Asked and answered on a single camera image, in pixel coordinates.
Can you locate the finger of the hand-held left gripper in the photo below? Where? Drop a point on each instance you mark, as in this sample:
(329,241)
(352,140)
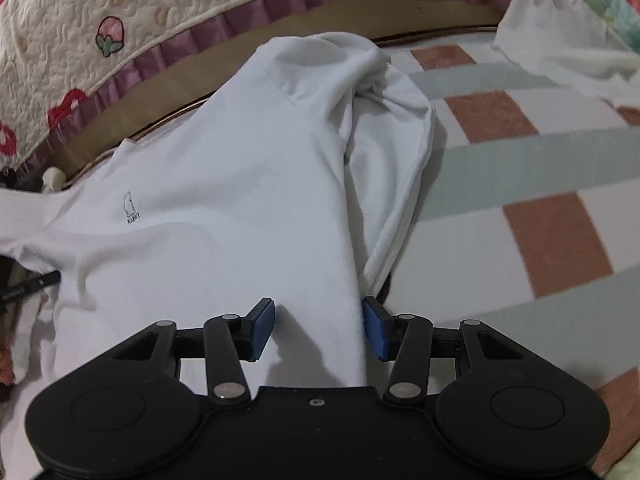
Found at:
(35,282)

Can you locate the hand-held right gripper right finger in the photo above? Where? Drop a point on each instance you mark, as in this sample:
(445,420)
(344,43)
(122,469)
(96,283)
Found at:
(376,327)

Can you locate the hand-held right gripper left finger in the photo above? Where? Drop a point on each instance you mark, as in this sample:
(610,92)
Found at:
(261,330)

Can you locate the white long-sleeved shirt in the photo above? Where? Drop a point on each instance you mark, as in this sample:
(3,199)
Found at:
(225,210)

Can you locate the folded white garment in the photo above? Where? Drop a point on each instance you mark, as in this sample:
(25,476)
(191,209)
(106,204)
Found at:
(52,180)

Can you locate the checked pastel rug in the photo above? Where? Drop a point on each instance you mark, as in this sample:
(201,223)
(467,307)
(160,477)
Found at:
(500,160)

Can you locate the quilted bear-print bedspread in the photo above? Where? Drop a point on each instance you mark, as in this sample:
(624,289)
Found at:
(150,10)

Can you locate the white crumpled cloth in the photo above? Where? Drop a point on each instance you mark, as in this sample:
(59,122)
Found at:
(550,60)

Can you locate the floral patterned cloth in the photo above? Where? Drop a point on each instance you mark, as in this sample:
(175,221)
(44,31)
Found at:
(615,0)

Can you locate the beige bed frame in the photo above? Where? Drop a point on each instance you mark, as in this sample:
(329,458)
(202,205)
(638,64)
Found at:
(425,15)

